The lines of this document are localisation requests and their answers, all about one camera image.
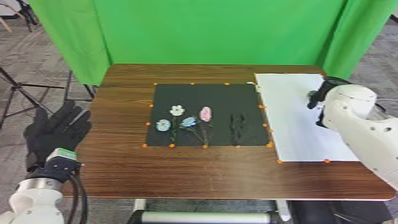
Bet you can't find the black tripod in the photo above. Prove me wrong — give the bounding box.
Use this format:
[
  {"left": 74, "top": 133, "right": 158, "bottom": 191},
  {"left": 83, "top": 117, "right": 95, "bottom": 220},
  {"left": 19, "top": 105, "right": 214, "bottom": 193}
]
[{"left": 0, "top": 66, "right": 67, "bottom": 129}]

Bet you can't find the dark mat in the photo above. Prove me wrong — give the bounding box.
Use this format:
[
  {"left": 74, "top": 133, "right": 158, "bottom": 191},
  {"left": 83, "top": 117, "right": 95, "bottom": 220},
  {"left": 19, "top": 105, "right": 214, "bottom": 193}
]
[{"left": 143, "top": 83, "right": 273, "bottom": 148}]

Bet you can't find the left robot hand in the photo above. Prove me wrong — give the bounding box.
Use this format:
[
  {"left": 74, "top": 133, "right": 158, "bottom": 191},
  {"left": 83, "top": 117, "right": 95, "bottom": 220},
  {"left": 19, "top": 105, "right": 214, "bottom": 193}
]
[{"left": 22, "top": 99, "right": 94, "bottom": 172}]

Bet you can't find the pale blue flower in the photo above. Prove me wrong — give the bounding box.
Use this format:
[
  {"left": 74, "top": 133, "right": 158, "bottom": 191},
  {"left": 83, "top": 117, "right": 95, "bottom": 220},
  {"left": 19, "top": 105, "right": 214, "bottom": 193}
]
[{"left": 154, "top": 118, "right": 173, "bottom": 133}]

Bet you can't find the white flower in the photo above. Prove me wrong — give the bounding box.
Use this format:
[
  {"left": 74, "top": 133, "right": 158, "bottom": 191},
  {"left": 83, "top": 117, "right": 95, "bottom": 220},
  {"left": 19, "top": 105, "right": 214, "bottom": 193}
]
[{"left": 166, "top": 104, "right": 186, "bottom": 144}]

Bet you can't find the pink flower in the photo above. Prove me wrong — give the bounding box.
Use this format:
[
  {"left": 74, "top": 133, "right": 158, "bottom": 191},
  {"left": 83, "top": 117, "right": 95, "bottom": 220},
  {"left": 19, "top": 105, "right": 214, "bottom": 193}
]
[{"left": 197, "top": 106, "right": 214, "bottom": 145}]

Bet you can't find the pale grey bar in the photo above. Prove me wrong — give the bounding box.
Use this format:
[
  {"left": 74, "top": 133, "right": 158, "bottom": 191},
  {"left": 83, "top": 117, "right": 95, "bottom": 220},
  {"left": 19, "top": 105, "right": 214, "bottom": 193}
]
[{"left": 136, "top": 210, "right": 275, "bottom": 224}]

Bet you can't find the white sheet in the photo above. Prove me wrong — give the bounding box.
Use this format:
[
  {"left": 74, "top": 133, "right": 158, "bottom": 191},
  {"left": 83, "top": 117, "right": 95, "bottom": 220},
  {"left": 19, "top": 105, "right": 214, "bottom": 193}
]
[{"left": 252, "top": 72, "right": 362, "bottom": 164}]

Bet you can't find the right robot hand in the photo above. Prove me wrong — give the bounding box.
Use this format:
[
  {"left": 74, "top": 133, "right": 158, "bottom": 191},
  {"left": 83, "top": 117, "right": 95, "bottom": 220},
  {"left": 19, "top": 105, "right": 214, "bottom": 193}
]
[{"left": 305, "top": 76, "right": 353, "bottom": 129}]

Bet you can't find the green sprig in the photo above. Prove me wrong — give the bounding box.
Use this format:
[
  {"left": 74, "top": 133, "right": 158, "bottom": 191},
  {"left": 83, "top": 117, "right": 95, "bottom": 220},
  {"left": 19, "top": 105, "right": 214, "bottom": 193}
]
[
  {"left": 227, "top": 113, "right": 239, "bottom": 146},
  {"left": 236, "top": 113, "right": 248, "bottom": 143}
]

